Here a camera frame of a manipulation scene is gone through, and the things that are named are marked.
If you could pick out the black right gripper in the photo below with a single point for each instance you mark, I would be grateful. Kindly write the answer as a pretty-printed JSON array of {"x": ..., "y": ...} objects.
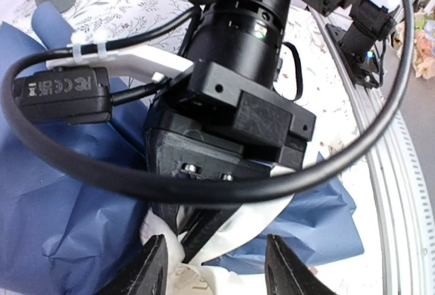
[{"x": 224, "y": 132}]

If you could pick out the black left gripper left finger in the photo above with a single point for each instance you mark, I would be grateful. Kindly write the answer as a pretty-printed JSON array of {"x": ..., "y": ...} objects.
[{"x": 147, "y": 273}]

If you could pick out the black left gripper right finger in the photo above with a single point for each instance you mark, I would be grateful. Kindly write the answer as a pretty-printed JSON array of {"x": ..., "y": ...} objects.
[{"x": 286, "y": 274}]

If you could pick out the clear plastic wrap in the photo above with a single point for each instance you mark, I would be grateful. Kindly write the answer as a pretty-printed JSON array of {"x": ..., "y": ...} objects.
[{"x": 193, "y": 278}]

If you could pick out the blue wrapping paper sheet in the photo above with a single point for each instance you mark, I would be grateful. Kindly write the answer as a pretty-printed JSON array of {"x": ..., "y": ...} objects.
[{"x": 103, "y": 229}]

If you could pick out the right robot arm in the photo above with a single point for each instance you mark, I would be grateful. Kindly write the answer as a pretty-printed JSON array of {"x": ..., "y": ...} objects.
[{"x": 246, "y": 36}]

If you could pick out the background flower bouquet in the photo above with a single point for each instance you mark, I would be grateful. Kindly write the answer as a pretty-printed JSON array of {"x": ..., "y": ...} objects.
[{"x": 423, "y": 49}]

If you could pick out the floral patterned tablecloth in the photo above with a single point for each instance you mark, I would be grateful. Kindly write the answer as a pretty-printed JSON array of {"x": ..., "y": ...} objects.
[{"x": 318, "y": 225}]

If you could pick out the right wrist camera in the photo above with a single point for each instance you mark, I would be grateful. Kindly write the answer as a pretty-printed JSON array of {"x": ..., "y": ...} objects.
[{"x": 72, "y": 84}]

